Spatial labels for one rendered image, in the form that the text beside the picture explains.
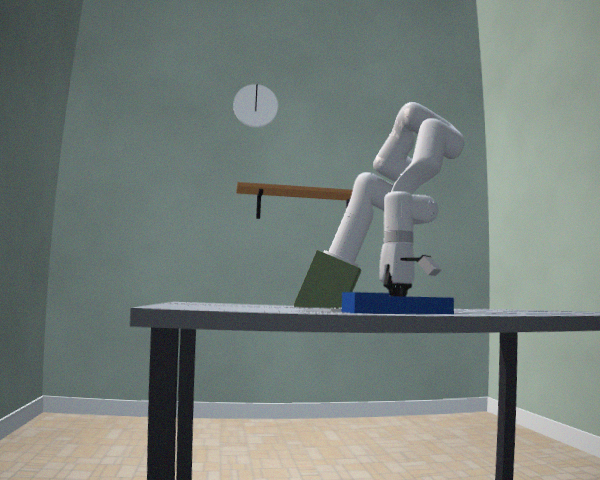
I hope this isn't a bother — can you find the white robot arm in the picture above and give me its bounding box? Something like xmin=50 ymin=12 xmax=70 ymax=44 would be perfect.
xmin=324 ymin=102 xmax=464 ymax=267

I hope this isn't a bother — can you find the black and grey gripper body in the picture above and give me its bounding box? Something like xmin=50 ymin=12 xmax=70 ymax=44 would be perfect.
xmin=379 ymin=242 xmax=415 ymax=284

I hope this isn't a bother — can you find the blue rack of bins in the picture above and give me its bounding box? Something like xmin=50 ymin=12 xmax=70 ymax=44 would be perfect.
xmin=342 ymin=292 xmax=454 ymax=314

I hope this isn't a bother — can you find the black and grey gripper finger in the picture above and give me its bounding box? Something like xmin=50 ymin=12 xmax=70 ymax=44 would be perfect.
xmin=383 ymin=264 xmax=400 ymax=296
xmin=400 ymin=283 xmax=412 ymax=296

